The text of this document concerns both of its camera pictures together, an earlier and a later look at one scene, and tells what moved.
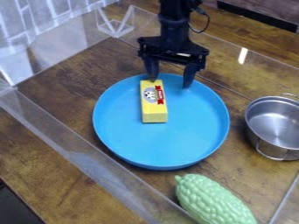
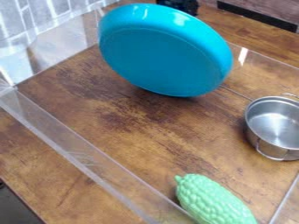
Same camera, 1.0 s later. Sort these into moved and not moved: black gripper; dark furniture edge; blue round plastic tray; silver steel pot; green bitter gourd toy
Moved: blue round plastic tray; black gripper
Not moved: green bitter gourd toy; dark furniture edge; silver steel pot
